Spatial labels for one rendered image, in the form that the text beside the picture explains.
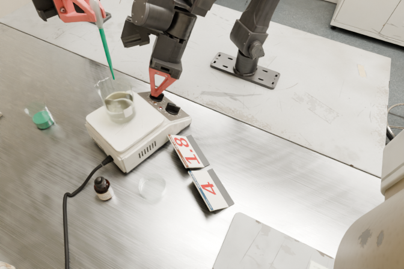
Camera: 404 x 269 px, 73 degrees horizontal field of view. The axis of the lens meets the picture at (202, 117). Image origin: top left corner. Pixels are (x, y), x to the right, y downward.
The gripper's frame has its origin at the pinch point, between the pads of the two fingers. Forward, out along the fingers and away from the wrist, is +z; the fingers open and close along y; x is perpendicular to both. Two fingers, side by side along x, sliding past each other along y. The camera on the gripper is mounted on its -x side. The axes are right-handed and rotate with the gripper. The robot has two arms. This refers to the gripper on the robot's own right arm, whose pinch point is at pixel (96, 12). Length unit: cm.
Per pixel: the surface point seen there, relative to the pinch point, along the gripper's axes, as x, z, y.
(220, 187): 31.4, 23.4, 5.8
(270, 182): 31.8, 30.1, 14.5
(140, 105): 23.0, 0.6, 3.8
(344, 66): 32, 24, 64
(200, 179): 28.8, 19.9, 3.1
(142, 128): 23.0, 5.6, 0.6
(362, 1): 90, -16, 239
